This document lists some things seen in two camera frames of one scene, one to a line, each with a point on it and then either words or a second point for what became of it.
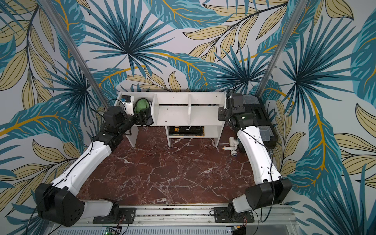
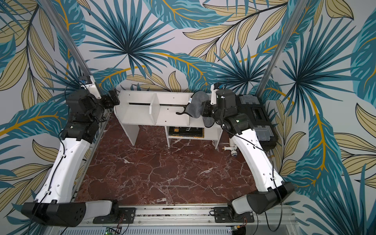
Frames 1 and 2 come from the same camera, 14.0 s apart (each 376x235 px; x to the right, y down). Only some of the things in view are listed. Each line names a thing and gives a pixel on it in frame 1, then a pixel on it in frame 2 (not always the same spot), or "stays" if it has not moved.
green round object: [142, 103] → [193, 107]
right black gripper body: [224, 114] → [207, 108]
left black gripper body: [137, 119] → [107, 103]
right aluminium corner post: [290, 28] stays
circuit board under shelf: [186, 131] stays
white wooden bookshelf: [184, 114] stays
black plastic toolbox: [256, 115] stays
